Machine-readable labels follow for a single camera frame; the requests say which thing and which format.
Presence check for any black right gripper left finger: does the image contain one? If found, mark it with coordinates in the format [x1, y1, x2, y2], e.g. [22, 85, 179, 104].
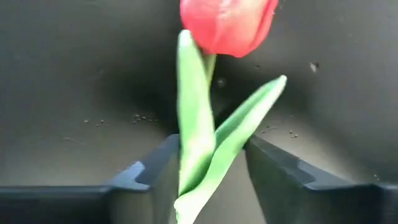
[0, 133, 181, 224]

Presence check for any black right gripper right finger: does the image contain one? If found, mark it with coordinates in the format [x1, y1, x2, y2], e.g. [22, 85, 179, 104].
[244, 134, 398, 224]

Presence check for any red artificial tulip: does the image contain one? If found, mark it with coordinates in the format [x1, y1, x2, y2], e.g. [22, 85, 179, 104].
[173, 0, 287, 224]

